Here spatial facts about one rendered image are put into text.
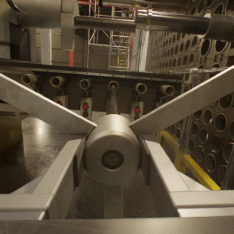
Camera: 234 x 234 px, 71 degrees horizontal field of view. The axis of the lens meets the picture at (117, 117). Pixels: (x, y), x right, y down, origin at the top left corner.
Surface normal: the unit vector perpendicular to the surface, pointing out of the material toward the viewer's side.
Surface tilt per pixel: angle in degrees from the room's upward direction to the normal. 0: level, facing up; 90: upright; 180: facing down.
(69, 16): 90
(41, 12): 115
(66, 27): 90
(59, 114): 90
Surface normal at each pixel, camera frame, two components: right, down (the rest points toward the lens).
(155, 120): 0.02, 0.25
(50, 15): -0.03, 0.71
